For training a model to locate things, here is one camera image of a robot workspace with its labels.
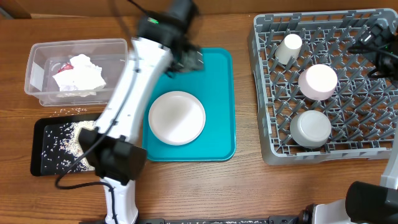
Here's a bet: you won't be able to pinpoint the large white plate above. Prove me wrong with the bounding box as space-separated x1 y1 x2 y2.
148 91 206 146

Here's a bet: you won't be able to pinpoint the grey dishwasher rack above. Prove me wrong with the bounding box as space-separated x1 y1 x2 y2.
248 9 397 165

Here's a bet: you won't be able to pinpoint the white paper cup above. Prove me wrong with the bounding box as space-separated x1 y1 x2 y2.
275 34 303 65

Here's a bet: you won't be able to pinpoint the white napkin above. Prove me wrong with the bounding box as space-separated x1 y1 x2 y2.
70 54 106 90
53 70 96 98

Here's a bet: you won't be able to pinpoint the grey bowl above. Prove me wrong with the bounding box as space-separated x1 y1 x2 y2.
290 110 331 149

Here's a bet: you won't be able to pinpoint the red foil wrapper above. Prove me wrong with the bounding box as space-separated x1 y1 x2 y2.
58 63 73 73

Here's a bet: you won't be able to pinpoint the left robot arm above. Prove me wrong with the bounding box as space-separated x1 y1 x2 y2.
78 0 204 223

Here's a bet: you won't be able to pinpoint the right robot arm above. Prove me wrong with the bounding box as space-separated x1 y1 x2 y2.
289 23 397 224

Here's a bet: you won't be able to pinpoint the clear plastic waste bin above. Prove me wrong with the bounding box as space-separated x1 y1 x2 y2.
24 39 127 106

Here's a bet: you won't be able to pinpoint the teal serving tray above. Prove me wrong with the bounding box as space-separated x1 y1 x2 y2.
142 48 236 162

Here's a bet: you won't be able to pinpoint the scattered rice grains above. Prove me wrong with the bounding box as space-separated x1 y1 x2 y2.
50 107 87 117

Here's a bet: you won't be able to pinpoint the pile of white rice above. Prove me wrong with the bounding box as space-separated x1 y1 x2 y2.
42 120 97 174

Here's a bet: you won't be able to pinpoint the black plastic tray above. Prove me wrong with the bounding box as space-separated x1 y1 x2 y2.
30 113 100 176

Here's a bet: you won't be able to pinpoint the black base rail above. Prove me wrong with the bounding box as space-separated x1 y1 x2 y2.
134 215 302 224

